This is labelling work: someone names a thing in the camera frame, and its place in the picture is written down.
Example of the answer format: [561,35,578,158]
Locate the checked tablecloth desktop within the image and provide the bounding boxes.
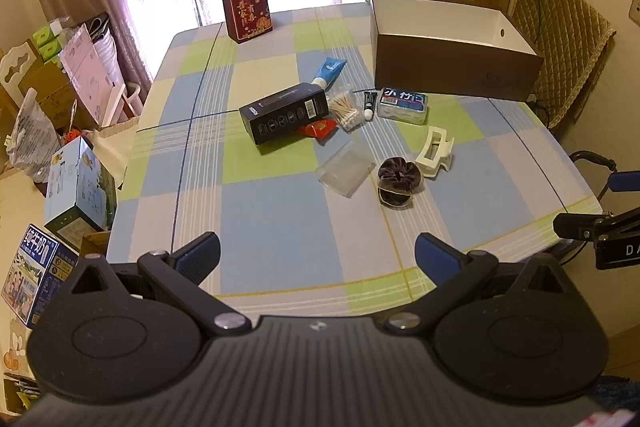
[107,2,606,315]

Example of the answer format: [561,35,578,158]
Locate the clear plastic bag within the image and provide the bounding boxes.
[5,88,63,182]

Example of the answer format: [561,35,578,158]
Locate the light blue carton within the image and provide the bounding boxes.
[44,136,118,240]

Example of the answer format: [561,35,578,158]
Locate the dark red gift box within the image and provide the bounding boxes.
[221,0,273,44]

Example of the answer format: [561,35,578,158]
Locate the white hair claw clip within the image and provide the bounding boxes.
[415,126,455,180]

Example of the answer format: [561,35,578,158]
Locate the brown storage box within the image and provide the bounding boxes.
[370,0,545,102]

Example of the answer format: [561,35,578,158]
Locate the pink cardboard box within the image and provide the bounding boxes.
[59,24,126,128]

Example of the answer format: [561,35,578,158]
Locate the dark brown scrunchie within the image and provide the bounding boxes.
[377,155,425,208]

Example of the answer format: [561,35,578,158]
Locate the red snack packet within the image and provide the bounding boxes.
[297,119,340,141]

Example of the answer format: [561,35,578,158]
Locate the blue milk carton box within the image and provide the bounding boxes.
[0,223,81,328]

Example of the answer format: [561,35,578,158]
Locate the bag of cotton swabs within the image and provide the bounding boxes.
[327,89,365,132]

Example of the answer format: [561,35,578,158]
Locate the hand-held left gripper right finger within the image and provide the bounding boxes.
[382,232,573,336]

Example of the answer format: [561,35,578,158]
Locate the blue white floss packet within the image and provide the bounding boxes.
[376,87,431,126]

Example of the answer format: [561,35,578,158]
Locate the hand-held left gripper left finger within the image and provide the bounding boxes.
[66,231,253,334]

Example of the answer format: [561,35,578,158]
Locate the green tissue packs pile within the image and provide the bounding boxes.
[31,19,68,60]

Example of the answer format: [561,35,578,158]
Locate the white carved chair back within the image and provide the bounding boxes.
[0,39,43,98]

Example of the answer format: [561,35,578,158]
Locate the black product box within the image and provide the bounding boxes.
[239,83,331,146]

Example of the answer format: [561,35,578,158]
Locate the black curved metal frame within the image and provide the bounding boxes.
[570,151,617,202]

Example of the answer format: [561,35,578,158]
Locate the chair with quilted cover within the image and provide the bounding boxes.
[509,0,617,128]

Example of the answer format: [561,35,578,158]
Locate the clear plastic box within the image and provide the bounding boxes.
[318,142,377,198]

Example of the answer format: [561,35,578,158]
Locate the brown cardboard box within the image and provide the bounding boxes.
[17,62,76,130]

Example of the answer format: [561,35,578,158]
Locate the blue hand cream tube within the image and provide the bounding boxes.
[311,58,348,92]

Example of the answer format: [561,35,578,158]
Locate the white paper bags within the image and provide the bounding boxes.
[85,12,120,72]

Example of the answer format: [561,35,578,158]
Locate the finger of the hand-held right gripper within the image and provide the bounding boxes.
[607,171,640,193]
[552,209,640,241]

